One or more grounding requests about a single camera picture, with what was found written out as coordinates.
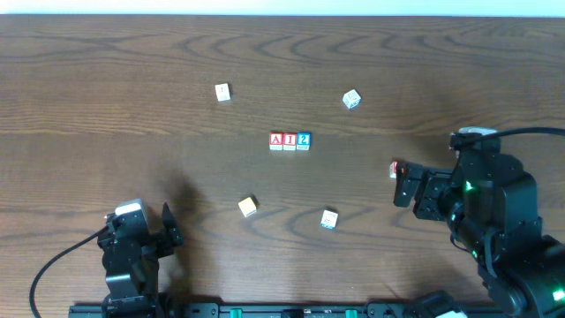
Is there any blue number 2 block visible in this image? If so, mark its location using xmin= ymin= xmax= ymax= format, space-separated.
xmin=296 ymin=132 xmax=312 ymax=151

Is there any red letter I block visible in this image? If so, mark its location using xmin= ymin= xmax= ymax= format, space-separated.
xmin=282 ymin=132 xmax=297 ymax=151

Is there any red letter A block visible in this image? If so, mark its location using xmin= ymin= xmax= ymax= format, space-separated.
xmin=269 ymin=132 xmax=283 ymax=150

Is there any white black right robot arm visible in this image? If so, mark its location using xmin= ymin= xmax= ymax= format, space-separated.
xmin=390 ymin=132 xmax=564 ymax=317

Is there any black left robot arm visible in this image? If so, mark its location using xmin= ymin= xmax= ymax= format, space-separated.
xmin=97 ymin=199 xmax=183 ymax=317

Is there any red white block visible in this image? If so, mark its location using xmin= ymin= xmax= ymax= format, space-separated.
xmin=389 ymin=161 xmax=398 ymax=178

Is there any yellow wooden block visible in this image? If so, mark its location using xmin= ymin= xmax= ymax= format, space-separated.
xmin=238 ymin=196 xmax=258 ymax=217

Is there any white block blue edge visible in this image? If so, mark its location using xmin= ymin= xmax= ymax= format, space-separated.
xmin=320 ymin=209 xmax=338 ymax=230

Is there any white block with green side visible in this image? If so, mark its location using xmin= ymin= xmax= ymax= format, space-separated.
xmin=343 ymin=89 xmax=362 ymax=110

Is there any white block with number 5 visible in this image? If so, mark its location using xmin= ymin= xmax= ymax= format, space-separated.
xmin=215 ymin=83 xmax=231 ymax=102

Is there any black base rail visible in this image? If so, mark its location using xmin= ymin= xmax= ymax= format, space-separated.
xmin=68 ymin=289 xmax=509 ymax=318

